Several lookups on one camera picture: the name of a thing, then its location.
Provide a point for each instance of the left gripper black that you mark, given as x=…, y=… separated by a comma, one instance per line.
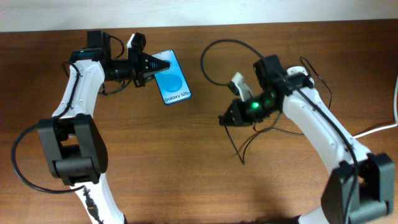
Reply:
x=137, y=61

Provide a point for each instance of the blue screen Galaxy smartphone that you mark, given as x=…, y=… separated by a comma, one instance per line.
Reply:
x=171, y=83

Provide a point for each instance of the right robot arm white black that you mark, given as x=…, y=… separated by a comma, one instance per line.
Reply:
x=361, y=184

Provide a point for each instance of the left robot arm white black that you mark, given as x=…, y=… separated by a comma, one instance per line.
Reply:
x=74, y=149

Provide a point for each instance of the white power strip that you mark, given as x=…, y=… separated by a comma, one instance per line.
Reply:
x=297, y=69

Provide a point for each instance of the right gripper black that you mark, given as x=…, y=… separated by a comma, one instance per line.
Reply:
x=239, y=111

